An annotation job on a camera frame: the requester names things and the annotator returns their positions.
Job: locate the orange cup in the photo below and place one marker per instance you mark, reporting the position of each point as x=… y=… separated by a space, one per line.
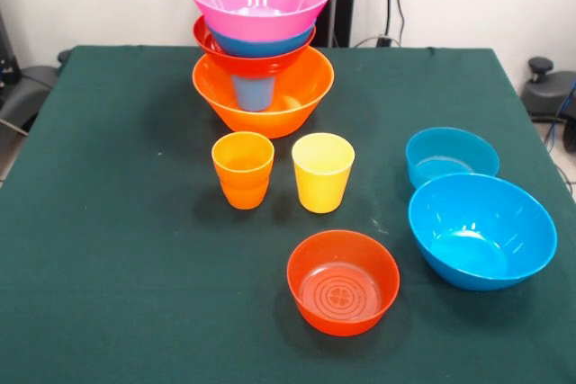
x=245 y=199
x=243 y=163

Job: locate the large orange bowl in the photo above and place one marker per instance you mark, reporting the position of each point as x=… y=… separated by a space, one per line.
x=288 y=118

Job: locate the wide red bowl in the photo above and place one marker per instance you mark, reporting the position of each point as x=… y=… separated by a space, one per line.
x=252 y=65

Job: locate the black pedestal leg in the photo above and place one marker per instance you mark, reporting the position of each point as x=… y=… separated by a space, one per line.
x=546 y=96
x=27 y=87

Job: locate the dark green table cloth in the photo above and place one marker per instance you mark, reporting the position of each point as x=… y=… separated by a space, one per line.
x=252 y=352

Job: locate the small red bowl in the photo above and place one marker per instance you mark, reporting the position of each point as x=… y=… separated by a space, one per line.
x=342 y=294

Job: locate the blue cup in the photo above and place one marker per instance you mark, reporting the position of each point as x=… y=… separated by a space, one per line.
x=254 y=94

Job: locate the small teal blue bowl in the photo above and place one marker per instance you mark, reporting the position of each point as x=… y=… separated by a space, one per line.
x=450 y=154

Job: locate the yellow cup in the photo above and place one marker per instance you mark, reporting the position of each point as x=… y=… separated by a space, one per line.
x=323 y=186

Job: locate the large blue bowl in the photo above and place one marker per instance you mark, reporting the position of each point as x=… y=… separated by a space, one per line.
x=261 y=47
x=481 y=231

